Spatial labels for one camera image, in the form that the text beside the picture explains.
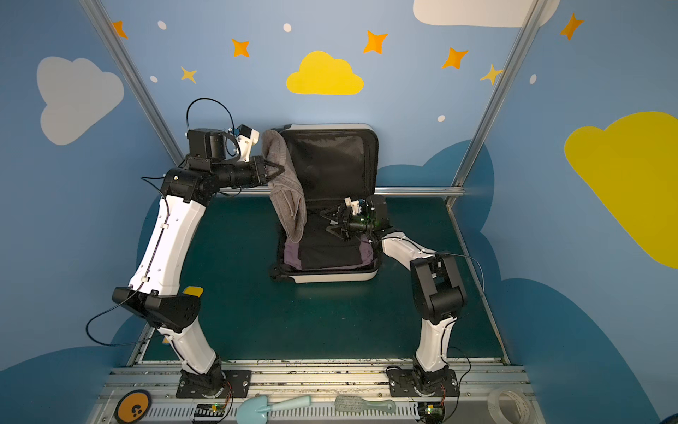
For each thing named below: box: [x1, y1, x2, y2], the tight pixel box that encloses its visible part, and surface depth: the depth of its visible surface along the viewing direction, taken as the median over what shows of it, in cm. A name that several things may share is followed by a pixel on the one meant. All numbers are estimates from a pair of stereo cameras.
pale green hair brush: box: [334, 394, 397, 414], surface depth 73 cm
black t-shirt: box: [298, 213, 363, 270], surface depth 95 cm
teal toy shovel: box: [235, 394, 312, 424], surface depth 72 cm
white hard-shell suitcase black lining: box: [271, 123, 382, 284], surface depth 95 cm
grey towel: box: [261, 129, 308, 244], surface depth 75 cm
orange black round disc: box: [114, 389, 153, 424], surface depth 72 cm
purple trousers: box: [284, 235, 375, 271], surface depth 96 cm
